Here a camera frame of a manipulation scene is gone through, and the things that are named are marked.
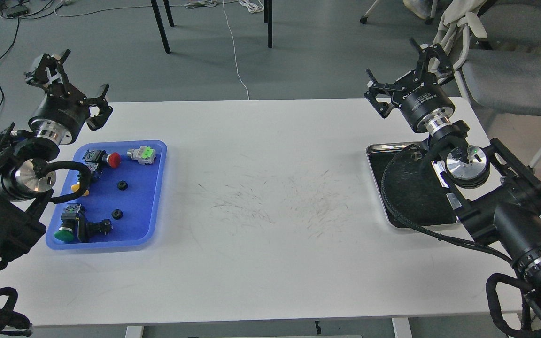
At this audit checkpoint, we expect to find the silver metal tray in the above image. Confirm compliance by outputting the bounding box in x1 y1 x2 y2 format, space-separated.
366 142 458 230

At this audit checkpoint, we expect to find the black right-side robot arm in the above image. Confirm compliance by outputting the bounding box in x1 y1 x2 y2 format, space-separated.
364 39 541 338

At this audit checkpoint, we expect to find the beige jacket on chair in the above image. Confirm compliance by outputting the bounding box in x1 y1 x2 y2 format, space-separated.
430 0 487 77

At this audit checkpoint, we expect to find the small black gear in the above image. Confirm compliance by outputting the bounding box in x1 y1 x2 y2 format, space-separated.
116 180 128 191
111 209 123 220

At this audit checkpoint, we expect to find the yellow push button switch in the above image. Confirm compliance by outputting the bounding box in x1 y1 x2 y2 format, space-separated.
71 163 100 197

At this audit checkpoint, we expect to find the black table leg rear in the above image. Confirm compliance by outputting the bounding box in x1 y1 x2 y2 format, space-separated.
163 0 175 27

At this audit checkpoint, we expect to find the red push button switch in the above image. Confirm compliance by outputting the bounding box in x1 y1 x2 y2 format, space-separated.
82 149 122 171

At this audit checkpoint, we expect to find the green push button switch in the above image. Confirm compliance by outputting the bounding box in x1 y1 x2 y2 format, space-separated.
54 203 86 243

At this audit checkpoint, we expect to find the black power strip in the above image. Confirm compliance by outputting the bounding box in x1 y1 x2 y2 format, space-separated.
2 5 29 19

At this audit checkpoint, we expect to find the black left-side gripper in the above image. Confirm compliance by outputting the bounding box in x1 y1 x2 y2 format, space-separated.
24 49 113 144

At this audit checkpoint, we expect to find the green grey connector module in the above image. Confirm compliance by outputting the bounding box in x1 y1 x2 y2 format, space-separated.
126 146 157 165

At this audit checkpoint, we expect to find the grey office chair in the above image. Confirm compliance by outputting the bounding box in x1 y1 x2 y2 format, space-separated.
423 0 541 169

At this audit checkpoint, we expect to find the black table leg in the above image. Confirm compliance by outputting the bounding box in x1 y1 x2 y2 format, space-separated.
263 0 273 49
150 0 171 55
163 0 175 27

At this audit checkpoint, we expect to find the black left-side robot arm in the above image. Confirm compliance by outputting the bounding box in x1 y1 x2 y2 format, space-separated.
0 50 113 337

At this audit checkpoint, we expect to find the black table leg left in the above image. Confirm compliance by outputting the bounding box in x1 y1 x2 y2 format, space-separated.
150 0 171 55

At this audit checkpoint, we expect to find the black selector switch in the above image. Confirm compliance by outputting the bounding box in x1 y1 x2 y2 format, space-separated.
77 214 113 243

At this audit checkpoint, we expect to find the white cable on floor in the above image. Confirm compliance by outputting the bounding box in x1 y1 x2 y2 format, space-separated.
184 0 265 100

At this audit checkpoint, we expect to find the blue plastic tray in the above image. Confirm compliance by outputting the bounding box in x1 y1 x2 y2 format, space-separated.
46 140 167 250

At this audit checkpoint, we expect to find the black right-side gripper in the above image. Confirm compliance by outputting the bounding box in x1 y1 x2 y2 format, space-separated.
364 38 455 133

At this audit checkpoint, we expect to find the black table leg right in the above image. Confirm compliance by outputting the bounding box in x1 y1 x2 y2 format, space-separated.
263 0 273 49

